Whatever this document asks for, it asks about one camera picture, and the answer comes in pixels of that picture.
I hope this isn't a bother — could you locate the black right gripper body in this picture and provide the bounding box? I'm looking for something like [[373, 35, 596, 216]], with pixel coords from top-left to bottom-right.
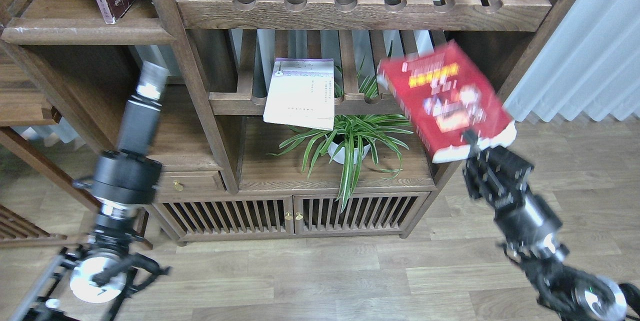
[[462, 146, 569, 262]]

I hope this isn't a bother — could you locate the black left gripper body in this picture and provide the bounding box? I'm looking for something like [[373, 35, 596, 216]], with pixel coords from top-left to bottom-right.
[[72, 150, 163, 205]]

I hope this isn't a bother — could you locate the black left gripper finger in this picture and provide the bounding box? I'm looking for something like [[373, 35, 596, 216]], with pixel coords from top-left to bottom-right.
[[117, 61, 169, 156]]

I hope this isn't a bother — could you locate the red cover book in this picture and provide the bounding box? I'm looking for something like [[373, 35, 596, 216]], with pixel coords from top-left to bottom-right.
[[377, 41, 517, 164]]

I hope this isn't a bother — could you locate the white purple book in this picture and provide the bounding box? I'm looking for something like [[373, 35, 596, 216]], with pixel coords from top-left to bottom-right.
[[263, 57, 335, 131]]

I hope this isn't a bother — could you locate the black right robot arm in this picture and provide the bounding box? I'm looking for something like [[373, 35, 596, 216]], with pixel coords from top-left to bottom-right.
[[462, 129, 639, 321]]

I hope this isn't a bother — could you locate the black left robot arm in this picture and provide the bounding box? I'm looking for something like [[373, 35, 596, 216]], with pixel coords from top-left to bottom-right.
[[11, 61, 170, 321]]

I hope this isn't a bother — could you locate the brass drawer knob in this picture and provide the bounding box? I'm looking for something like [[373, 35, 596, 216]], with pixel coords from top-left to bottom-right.
[[173, 180, 185, 192]]

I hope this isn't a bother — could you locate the green spider plant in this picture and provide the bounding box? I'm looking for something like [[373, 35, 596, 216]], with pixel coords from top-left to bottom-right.
[[270, 41, 416, 212]]

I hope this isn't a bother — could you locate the wooden side rack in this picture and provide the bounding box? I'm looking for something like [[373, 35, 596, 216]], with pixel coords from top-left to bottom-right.
[[0, 50, 99, 248]]

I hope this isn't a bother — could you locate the dark wooden bookshelf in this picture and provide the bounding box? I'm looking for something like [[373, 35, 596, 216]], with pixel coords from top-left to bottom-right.
[[1, 0, 576, 246]]

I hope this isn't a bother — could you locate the white pleated curtain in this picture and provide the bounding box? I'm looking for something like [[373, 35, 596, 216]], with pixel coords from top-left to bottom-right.
[[504, 0, 640, 122]]

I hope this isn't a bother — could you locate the white plant pot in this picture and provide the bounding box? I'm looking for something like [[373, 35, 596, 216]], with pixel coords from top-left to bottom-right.
[[327, 134, 371, 165]]

